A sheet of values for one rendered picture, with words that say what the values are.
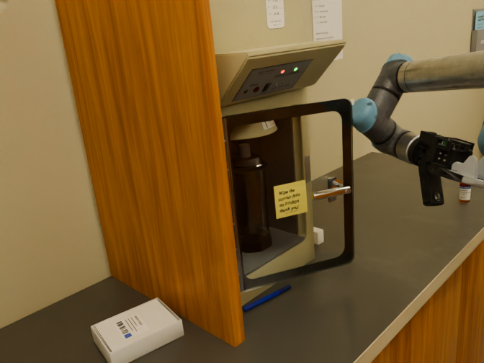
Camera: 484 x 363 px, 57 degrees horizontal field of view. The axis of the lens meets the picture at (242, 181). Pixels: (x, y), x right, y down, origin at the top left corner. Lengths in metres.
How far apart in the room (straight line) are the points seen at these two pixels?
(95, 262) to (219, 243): 0.54
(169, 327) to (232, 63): 0.55
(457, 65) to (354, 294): 0.55
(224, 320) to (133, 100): 0.48
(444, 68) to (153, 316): 0.82
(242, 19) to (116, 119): 0.35
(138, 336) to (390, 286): 0.59
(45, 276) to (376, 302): 0.81
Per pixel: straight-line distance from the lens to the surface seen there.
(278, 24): 1.05
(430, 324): 1.35
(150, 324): 1.01
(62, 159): 1.22
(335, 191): 0.98
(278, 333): 1.00
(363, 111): 1.13
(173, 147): 0.88
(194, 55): 0.78
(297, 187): 0.99
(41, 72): 1.19
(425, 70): 1.11
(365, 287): 1.14
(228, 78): 0.84
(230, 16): 0.94
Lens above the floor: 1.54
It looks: 18 degrees down
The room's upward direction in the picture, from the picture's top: 5 degrees counter-clockwise
